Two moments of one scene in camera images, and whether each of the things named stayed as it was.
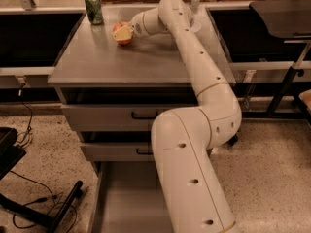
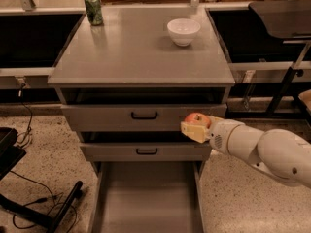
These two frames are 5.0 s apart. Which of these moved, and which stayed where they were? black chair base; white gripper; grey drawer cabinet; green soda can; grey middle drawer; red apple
Moved: red apple; white gripper
Stayed: grey drawer cabinet; grey middle drawer; green soda can; black chair base
